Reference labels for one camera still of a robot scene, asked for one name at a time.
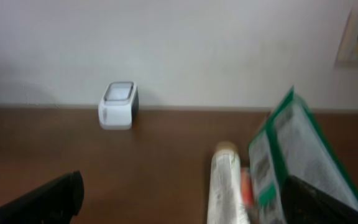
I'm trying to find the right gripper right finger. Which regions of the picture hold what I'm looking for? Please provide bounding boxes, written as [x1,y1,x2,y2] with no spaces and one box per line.
[280,175,358,224]

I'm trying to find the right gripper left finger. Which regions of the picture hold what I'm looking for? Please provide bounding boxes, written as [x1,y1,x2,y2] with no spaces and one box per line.
[0,170,85,224]

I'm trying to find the orange tissue pack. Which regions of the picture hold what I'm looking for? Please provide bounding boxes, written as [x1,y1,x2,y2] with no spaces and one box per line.
[241,167,254,208]

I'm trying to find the green wipes packet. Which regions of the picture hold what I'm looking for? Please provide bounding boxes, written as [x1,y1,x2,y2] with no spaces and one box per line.
[248,88,358,223]

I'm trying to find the white cream tube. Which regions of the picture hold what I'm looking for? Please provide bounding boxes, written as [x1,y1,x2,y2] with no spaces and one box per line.
[207,141,250,224]

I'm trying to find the white barcode scanner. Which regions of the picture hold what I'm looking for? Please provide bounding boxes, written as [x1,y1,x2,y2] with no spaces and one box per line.
[98,82,139,130]

